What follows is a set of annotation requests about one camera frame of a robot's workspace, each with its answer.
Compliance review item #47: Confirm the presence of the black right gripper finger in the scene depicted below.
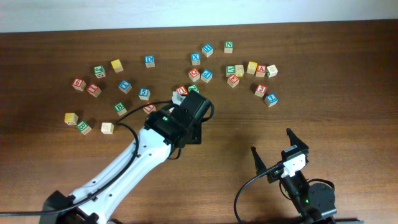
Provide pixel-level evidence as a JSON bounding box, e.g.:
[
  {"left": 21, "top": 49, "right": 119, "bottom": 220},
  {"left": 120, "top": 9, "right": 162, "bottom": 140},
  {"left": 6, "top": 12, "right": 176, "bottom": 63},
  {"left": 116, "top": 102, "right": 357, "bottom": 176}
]
[
  {"left": 251, "top": 146, "right": 267, "bottom": 175},
  {"left": 286, "top": 128, "right": 308, "bottom": 152}
]

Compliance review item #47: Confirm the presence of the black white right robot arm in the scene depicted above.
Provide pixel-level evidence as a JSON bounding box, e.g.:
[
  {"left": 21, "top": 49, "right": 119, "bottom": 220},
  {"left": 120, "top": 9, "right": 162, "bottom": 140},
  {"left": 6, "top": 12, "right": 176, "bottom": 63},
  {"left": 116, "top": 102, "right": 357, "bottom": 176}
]
[{"left": 251, "top": 128, "right": 337, "bottom": 223}]

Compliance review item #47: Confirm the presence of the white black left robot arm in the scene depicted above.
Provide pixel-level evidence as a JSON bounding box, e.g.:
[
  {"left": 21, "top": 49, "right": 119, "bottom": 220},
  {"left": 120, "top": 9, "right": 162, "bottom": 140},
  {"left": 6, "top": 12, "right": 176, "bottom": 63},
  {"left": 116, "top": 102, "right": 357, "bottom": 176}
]
[{"left": 39, "top": 91, "right": 214, "bottom": 224}]

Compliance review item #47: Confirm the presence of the red U block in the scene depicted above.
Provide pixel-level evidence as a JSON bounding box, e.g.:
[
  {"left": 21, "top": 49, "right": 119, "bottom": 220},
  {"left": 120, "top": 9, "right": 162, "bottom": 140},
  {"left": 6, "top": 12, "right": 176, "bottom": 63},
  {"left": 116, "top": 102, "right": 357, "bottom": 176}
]
[{"left": 176, "top": 86, "right": 188, "bottom": 96}]

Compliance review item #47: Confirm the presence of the green Z block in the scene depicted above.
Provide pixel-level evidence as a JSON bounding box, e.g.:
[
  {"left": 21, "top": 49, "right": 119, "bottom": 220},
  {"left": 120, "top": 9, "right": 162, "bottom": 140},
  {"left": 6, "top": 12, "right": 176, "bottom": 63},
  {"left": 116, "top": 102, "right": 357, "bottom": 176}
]
[{"left": 188, "top": 84, "right": 199, "bottom": 93}]

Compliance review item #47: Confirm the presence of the red Y block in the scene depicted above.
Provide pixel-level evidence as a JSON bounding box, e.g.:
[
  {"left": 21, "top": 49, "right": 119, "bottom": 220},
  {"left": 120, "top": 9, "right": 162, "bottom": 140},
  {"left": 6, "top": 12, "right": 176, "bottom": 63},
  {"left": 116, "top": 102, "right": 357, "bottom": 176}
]
[{"left": 143, "top": 104, "right": 156, "bottom": 114}]

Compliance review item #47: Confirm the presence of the red Q block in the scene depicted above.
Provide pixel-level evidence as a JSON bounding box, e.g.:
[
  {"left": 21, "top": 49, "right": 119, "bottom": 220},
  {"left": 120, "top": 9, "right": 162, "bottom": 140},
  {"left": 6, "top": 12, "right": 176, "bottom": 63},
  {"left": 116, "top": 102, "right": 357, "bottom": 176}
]
[{"left": 188, "top": 68, "right": 201, "bottom": 82}]

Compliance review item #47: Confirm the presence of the blue P block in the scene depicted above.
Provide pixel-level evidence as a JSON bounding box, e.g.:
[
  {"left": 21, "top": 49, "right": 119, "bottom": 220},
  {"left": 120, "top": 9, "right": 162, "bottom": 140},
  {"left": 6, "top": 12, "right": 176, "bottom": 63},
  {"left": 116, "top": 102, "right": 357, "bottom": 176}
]
[{"left": 201, "top": 69, "right": 213, "bottom": 83}]

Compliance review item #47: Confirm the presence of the blue J block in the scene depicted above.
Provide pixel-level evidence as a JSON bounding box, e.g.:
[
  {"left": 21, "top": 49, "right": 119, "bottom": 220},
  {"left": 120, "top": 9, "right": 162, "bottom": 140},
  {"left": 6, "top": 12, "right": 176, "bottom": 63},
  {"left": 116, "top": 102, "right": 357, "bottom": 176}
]
[{"left": 264, "top": 93, "right": 279, "bottom": 107}]

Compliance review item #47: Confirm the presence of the blue 5 block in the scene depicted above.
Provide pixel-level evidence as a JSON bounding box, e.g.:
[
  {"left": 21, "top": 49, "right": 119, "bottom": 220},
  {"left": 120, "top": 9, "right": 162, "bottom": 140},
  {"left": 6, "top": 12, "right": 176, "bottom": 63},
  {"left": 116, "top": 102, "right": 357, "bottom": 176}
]
[{"left": 139, "top": 88, "right": 150, "bottom": 101}]

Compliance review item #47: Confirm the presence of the red E block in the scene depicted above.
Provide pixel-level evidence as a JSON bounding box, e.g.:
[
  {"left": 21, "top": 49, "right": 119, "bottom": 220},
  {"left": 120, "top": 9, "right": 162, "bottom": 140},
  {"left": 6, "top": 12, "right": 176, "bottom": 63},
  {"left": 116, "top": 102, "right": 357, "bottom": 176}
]
[{"left": 227, "top": 74, "right": 240, "bottom": 88}]

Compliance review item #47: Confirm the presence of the blue X block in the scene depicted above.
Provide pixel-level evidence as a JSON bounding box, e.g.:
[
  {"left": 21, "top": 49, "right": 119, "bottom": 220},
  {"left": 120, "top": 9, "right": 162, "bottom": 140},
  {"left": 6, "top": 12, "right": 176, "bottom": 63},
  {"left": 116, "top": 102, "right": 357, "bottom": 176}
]
[{"left": 191, "top": 53, "right": 201, "bottom": 65}]

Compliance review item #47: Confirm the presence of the red 3 block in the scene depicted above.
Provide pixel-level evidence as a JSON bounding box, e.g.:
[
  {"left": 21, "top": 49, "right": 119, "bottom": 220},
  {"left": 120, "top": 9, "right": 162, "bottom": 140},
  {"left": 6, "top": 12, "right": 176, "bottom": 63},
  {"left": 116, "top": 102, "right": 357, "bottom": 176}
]
[{"left": 254, "top": 84, "right": 267, "bottom": 98}]

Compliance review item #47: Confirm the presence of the green V block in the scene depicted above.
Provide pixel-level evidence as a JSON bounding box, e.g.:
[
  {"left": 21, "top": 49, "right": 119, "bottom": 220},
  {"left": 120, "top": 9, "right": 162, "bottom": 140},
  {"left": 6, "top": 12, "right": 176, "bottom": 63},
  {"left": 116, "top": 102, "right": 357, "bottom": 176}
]
[{"left": 226, "top": 65, "right": 236, "bottom": 77}]

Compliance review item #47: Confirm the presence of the plain block yellow side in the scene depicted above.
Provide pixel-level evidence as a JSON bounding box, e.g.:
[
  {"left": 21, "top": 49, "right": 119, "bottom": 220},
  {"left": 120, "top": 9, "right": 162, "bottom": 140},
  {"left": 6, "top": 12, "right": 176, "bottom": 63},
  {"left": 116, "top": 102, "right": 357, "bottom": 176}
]
[{"left": 234, "top": 65, "right": 244, "bottom": 77}]

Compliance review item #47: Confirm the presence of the blue D block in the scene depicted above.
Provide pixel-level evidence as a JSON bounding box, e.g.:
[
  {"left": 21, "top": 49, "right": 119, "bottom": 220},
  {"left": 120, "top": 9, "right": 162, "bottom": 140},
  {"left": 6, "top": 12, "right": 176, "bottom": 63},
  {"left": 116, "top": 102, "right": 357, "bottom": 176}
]
[{"left": 144, "top": 55, "right": 155, "bottom": 68}]

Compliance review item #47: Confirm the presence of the blue H block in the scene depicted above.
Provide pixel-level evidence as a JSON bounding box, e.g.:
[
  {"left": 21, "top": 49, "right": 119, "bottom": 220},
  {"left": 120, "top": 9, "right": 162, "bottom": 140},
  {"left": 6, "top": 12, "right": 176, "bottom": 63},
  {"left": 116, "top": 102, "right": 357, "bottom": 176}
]
[{"left": 202, "top": 44, "right": 214, "bottom": 57}]

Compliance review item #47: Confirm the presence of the green B block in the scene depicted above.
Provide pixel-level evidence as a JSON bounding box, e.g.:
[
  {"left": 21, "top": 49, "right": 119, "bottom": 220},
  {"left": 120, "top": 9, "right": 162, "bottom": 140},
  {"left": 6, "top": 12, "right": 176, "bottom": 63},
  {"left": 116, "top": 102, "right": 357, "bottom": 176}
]
[{"left": 114, "top": 102, "right": 127, "bottom": 116}]

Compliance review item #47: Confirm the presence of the blue T block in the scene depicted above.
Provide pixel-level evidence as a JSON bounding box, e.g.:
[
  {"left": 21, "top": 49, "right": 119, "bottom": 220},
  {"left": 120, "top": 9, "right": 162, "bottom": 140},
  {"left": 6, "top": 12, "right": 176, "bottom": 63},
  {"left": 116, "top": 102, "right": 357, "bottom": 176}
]
[{"left": 118, "top": 80, "right": 132, "bottom": 94}]

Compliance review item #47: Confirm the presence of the plain block green side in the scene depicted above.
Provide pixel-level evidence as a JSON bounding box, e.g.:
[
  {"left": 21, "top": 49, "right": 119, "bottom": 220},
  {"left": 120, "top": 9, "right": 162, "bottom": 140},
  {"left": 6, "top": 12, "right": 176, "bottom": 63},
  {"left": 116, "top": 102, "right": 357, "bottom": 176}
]
[{"left": 266, "top": 65, "right": 278, "bottom": 78}]

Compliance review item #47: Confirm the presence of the red A block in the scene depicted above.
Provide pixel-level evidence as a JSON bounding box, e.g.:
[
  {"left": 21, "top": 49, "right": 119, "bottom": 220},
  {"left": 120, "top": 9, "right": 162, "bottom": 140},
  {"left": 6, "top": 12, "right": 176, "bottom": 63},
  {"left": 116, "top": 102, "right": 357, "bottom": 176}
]
[{"left": 255, "top": 65, "right": 267, "bottom": 77}]

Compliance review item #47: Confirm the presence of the green N block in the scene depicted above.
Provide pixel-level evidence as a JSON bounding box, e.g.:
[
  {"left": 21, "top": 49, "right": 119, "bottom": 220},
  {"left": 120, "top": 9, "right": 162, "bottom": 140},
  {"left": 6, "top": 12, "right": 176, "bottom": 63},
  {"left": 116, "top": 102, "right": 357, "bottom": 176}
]
[{"left": 224, "top": 41, "right": 234, "bottom": 54}]

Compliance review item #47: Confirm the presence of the plain picture block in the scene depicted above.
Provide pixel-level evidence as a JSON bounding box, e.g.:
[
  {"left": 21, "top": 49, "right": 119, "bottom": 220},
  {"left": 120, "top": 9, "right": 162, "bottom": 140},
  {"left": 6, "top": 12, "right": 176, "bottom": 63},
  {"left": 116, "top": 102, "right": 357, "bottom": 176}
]
[{"left": 101, "top": 122, "right": 114, "bottom": 134}]

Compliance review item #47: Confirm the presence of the yellow top block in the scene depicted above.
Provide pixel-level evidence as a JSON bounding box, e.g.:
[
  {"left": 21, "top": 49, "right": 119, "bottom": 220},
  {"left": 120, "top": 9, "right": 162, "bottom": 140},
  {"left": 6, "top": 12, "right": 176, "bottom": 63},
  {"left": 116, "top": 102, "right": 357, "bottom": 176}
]
[{"left": 111, "top": 59, "right": 124, "bottom": 73}]

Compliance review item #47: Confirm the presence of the red I block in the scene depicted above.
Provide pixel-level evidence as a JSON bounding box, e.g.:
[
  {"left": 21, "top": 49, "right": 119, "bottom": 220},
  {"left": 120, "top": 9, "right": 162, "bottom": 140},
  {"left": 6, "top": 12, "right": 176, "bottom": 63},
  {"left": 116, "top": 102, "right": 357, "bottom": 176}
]
[{"left": 87, "top": 83, "right": 101, "bottom": 97}]

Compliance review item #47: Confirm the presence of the green block with picture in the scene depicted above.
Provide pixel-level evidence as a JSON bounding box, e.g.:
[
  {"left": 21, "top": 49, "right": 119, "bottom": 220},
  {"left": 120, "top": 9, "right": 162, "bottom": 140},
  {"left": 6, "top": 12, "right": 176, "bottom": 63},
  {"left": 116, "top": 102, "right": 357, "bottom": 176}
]
[{"left": 93, "top": 65, "right": 106, "bottom": 78}]

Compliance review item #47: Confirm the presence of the green E block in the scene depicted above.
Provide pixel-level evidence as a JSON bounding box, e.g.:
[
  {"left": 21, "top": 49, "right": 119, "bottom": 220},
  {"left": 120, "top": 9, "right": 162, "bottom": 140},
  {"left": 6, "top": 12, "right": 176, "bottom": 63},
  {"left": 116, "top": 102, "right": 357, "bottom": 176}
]
[{"left": 76, "top": 120, "right": 92, "bottom": 135}]

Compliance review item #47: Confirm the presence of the red 6 block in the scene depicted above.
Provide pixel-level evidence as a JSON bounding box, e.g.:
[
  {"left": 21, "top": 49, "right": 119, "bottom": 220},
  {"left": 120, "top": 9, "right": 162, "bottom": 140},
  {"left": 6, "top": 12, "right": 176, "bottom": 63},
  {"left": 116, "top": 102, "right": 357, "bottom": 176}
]
[{"left": 72, "top": 78, "right": 86, "bottom": 91}]

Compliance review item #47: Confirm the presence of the yellow W block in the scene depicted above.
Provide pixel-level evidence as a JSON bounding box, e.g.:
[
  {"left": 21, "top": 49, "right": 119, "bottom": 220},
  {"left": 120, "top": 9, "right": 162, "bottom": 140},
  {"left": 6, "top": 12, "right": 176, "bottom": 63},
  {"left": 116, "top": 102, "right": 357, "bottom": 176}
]
[{"left": 64, "top": 113, "right": 78, "bottom": 125}]

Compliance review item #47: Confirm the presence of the black left camera cable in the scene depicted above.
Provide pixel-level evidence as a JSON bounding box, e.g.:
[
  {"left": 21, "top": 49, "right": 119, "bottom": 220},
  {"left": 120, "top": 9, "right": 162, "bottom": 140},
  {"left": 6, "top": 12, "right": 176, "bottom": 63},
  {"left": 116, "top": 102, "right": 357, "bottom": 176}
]
[{"left": 0, "top": 100, "right": 174, "bottom": 217}]

